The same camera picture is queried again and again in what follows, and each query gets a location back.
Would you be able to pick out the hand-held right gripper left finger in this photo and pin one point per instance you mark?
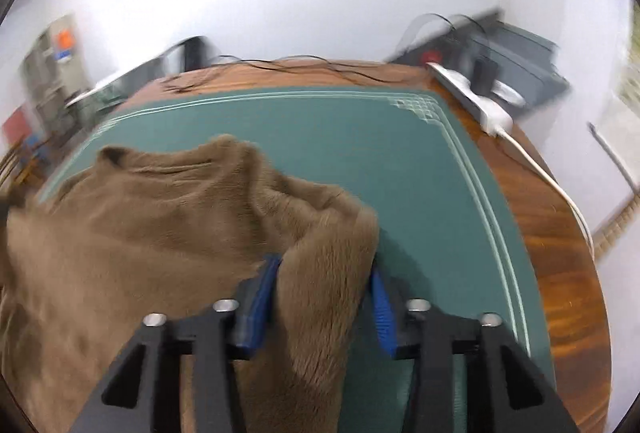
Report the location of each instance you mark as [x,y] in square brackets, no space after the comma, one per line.
[265,293]

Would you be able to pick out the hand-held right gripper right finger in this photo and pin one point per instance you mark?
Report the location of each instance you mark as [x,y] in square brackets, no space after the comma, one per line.
[382,313]

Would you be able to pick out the brown fleece garment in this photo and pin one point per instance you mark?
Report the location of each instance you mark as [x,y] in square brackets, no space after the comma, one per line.
[150,233]

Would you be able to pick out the green cutting mat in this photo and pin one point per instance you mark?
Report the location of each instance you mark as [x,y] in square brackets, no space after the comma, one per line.
[400,173]

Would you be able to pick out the white power strip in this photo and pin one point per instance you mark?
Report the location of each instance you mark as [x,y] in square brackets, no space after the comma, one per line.
[472,98]

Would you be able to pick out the white power adapter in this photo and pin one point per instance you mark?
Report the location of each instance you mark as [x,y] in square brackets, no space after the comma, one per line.
[509,94]

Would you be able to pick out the black power adapter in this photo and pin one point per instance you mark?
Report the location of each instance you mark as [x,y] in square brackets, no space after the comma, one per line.
[484,74]

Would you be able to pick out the beige storage cabinet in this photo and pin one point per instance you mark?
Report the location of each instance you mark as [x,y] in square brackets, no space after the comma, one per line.
[55,73]

